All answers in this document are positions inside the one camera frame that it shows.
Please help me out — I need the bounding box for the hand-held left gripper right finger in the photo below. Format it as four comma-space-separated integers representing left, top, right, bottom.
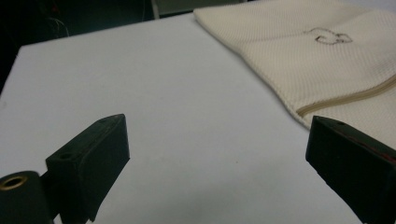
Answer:
304, 115, 396, 224

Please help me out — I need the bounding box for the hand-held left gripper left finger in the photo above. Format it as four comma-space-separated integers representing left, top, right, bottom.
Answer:
45, 113, 131, 224

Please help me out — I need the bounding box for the cream mesh zipper laundry bag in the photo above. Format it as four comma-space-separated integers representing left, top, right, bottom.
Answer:
192, 0, 396, 150

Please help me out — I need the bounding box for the white metal stand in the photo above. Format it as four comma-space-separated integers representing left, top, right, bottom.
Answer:
150, 0, 161, 20

